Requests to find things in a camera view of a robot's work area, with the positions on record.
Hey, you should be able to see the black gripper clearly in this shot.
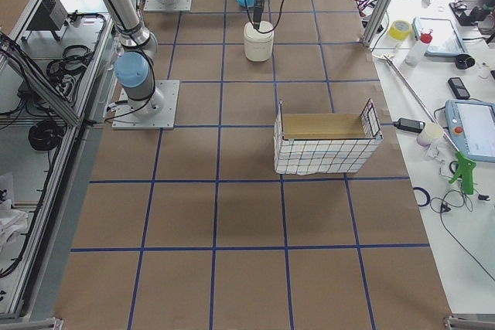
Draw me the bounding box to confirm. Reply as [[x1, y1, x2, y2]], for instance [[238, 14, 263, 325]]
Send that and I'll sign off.
[[252, 0, 265, 29]]

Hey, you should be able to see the white small trash can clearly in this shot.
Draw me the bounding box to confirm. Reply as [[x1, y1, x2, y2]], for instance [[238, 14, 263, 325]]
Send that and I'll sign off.
[[244, 21, 275, 62]]

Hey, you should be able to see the yellow tape roll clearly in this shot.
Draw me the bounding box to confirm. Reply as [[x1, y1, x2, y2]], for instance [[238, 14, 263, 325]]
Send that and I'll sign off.
[[388, 20, 412, 41]]

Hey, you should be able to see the white squeeze bottle red cap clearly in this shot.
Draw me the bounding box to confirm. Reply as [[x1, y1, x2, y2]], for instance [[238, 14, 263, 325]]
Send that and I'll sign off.
[[405, 29, 432, 66]]

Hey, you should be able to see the black adapter brick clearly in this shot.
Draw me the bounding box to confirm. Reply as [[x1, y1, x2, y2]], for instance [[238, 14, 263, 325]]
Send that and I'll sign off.
[[393, 117, 425, 134]]

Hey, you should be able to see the grey teach pendant tablet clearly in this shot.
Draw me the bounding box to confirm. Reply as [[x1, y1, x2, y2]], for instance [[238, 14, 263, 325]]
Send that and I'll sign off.
[[412, 17, 467, 57]]

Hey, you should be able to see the grey control box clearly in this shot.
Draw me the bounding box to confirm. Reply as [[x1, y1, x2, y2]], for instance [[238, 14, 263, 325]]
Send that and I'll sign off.
[[26, 0, 68, 41]]

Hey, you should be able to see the white plastic cup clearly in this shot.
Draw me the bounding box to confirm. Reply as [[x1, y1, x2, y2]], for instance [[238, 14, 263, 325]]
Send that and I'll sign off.
[[416, 122, 444, 147]]

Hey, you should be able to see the black phone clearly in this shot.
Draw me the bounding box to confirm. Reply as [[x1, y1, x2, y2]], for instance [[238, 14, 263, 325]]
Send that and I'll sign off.
[[448, 77, 470, 100]]

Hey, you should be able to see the blue teach pendant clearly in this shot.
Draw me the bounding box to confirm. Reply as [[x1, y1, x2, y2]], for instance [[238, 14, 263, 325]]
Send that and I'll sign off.
[[445, 100, 494, 162]]

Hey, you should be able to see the blue tape roll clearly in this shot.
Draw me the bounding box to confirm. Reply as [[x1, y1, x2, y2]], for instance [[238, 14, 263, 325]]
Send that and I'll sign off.
[[413, 186, 431, 208]]

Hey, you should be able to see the wire basket with cardboard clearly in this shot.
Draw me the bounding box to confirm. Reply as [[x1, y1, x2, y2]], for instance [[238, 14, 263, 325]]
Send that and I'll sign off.
[[274, 100, 383, 175]]

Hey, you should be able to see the green handled grabber tool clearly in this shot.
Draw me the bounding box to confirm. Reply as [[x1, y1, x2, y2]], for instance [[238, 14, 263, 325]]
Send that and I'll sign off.
[[377, 55, 476, 195]]

